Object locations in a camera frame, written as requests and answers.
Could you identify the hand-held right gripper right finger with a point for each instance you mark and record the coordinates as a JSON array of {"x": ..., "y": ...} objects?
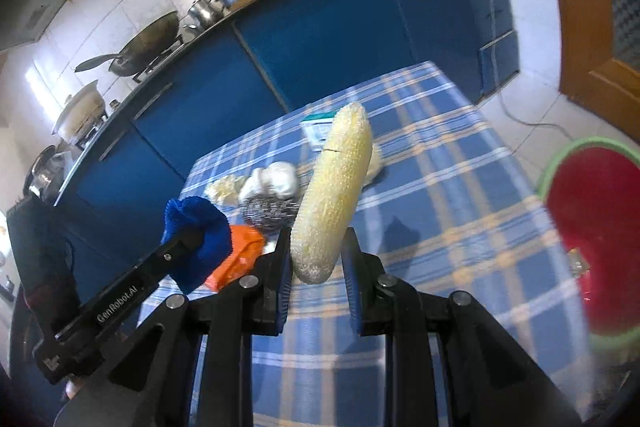
[{"x": 352, "y": 279}]

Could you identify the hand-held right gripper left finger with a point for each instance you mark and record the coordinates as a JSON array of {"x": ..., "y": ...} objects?
[{"x": 283, "y": 279}]

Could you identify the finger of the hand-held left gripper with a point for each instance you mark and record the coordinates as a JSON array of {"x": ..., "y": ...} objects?
[{"x": 130, "y": 289}]

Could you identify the orange plastic bag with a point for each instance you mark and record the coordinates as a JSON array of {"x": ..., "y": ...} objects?
[{"x": 240, "y": 252}]

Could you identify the blue knitted cloth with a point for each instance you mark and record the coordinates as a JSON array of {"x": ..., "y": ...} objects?
[{"x": 210, "y": 227}]

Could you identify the white cotton glove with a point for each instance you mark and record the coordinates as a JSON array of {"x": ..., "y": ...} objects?
[{"x": 275, "y": 179}]

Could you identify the red basin with green rim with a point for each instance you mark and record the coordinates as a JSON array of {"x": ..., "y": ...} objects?
[{"x": 600, "y": 232}]

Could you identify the steel wool scrubber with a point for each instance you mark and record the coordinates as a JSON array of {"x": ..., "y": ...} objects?
[{"x": 270, "y": 214}]

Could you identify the steel pot with lid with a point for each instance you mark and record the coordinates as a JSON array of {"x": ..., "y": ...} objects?
[{"x": 45, "y": 174}]

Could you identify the pale yellow crumpled scraps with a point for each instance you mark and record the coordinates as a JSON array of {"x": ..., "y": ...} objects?
[{"x": 225, "y": 189}]

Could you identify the blue plaid tablecloth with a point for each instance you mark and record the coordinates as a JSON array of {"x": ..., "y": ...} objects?
[{"x": 450, "y": 207}]

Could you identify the small white green box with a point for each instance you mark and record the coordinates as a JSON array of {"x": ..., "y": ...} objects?
[{"x": 316, "y": 129}]

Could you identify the white pot with lid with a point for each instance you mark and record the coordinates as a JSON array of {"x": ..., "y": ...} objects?
[{"x": 80, "y": 112}]

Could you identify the blue kitchen cabinet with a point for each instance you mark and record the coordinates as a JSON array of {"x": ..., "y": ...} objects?
[{"x": 310, "y": 42}]

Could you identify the dark wok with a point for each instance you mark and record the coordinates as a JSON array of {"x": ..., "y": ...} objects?
[{"x": 150, "y": 42}]

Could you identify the steel kettle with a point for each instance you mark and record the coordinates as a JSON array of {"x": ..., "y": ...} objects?
[{"x": 205, "y": 12}]

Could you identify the wooden door with glass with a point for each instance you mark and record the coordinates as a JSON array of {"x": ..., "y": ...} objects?
[{"x": 575, "y": 7}]

